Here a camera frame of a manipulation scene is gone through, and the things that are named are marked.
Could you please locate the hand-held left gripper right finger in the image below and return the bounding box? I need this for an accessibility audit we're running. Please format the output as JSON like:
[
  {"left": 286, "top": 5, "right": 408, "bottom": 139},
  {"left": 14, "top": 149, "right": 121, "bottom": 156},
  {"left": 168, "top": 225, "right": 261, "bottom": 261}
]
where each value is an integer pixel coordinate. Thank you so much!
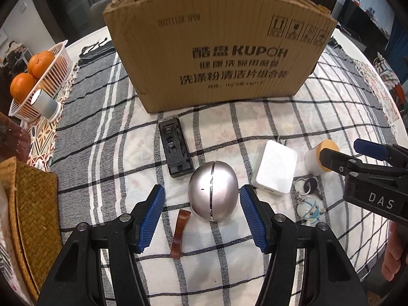
[{"left": 240, "top": 184, "right": 370, "bottom": 306}]

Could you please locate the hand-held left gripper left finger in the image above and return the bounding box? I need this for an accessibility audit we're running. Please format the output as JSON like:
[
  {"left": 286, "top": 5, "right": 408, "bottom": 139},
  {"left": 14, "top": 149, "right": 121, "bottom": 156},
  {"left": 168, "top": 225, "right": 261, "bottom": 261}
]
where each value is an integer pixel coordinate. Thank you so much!
[{"left": 36, "top": 184, "right": 165, "bottom": 306}]

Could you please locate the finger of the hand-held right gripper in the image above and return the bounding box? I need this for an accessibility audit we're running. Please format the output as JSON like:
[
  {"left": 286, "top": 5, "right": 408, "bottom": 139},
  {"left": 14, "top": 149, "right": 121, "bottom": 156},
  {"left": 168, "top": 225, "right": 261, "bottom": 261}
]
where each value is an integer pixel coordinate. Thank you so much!
[
  {"left": 354, "top": 138, "right": 408, "bottom": 167},
  {"left": 320, "top": 147, "right": 405, "bottom": 184}
]

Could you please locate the white cup with orange lid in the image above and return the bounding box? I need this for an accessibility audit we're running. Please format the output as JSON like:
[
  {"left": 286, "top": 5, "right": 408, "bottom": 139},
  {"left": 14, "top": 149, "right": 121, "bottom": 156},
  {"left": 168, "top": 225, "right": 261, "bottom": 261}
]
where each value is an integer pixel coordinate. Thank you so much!
[{"left": 304, "top": 139, "right": 340, "bottom": 176}]

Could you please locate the brown wooden rest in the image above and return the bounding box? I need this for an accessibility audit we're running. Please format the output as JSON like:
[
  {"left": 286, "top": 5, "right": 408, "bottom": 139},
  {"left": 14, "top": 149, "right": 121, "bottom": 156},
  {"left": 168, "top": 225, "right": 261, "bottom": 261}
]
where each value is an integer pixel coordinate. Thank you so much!
[{"left": 171, "top": 210, "right": 192, "bottom": 259}]

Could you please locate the silver egg-shaped container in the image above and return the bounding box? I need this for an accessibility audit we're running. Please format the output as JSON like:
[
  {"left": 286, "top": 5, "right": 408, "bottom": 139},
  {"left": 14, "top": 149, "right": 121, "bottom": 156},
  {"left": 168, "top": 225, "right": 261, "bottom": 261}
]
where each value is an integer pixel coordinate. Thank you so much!
[{"left": 188, "top": 161, "right": 239, "bottom": 222}]

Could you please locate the keychain with cartoon charm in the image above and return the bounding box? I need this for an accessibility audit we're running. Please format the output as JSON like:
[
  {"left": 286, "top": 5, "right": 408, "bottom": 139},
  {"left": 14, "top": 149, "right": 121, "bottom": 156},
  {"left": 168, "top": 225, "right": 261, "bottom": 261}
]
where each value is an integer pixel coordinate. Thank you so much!
[{"left": 292, "top": 176, "right": 326, "bottom": 223}]

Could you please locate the white rectangular box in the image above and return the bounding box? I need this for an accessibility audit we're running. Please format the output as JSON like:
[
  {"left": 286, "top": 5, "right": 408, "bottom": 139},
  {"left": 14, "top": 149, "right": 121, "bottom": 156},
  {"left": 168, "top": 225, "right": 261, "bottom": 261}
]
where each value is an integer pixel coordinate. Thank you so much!
[{"left": 250, "top": 140, "right": 298, "bottom": 196}]

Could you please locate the black rectangular device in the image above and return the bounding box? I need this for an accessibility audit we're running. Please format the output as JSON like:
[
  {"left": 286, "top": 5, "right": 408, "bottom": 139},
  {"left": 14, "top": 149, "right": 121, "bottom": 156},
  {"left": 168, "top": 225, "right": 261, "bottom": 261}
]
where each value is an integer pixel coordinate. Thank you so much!
[{"left": 158, "top": 115, "right": 196, "bottom": 178}]

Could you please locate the brown cardboard box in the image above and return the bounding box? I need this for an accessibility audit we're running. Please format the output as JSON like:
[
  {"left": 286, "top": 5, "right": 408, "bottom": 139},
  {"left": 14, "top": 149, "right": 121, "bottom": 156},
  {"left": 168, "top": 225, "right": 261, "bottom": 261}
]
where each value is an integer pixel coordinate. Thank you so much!
[{"left": 103, "top": 0, "right": 338, "bottom": 114}]

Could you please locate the person's right hand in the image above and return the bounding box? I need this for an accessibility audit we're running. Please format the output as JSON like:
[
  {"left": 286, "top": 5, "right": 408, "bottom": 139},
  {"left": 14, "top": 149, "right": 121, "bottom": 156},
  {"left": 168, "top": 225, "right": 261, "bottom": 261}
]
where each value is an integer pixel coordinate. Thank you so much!
[{"left": 381, "top": 221, "right": 408, "bottom": 283}]

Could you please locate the colourful striped bag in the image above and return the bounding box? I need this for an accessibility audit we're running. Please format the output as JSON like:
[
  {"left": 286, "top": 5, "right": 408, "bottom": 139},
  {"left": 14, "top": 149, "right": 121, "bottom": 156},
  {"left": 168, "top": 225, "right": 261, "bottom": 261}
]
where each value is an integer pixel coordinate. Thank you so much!
[{"left": 373, "top": 53, "right": 408, "bottom": 119}]

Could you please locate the grey checked cloth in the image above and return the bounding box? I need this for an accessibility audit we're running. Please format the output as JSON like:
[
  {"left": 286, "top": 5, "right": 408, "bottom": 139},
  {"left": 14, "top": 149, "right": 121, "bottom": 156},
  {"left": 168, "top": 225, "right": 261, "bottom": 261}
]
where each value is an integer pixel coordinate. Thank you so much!
[{"left": 48, "top": 36, "right": 399, "bottom": 306}]

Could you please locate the blue curtain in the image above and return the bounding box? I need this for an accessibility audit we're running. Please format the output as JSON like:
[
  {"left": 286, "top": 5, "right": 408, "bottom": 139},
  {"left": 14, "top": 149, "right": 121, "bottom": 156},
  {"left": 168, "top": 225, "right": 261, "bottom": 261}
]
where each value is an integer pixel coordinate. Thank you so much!
[{"left": 390, "top": 16, "right": 408, "bottom": 85}]

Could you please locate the woven straw tray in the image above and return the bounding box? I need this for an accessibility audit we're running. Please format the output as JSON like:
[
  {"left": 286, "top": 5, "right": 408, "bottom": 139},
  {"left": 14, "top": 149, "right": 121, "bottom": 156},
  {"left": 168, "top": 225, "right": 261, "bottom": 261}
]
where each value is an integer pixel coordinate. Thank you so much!
[{"left": 0, "top": 157, "right": 62, "bottom": 300}]

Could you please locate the grey and white cylinder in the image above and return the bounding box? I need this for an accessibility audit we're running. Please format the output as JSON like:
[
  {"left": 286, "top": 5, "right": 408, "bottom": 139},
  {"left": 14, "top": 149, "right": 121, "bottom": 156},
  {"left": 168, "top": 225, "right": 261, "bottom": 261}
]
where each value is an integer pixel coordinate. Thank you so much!
[{"left": 31, "top": 88, "right": 62, "bottom": 122}]

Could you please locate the white plastic basket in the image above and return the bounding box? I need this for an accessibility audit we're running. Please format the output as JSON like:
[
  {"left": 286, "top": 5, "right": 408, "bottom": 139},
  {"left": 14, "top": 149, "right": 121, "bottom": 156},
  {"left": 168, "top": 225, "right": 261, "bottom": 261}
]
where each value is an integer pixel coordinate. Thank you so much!
[{"left": 8, "top": 40, "right": 69, "bottom": 123}]

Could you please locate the orange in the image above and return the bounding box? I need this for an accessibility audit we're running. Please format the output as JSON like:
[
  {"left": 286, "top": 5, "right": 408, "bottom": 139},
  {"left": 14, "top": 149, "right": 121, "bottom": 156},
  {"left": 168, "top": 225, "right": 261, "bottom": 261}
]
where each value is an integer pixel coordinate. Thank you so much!
[
  {"left": 28, "top": 51, "right": 55, "bottom": 79},
  {"left": 10, "top": 73, "right": 36, "bottom": 106}
]

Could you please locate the grey dining chair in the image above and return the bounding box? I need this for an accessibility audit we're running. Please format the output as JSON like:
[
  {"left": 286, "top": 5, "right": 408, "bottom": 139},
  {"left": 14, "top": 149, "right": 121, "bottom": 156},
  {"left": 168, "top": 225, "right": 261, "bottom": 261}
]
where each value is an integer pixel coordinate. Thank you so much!
[{"left": 89, "top": 0, "right": 111, "bottom": 30}]

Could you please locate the white shoe rack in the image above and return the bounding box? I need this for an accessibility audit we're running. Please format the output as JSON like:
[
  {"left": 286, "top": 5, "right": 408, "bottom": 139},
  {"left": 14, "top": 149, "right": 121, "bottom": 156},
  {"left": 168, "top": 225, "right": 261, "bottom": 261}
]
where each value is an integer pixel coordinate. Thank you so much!
[{"left": 0, "top": 32, "right": 32, "bottom": 68}]

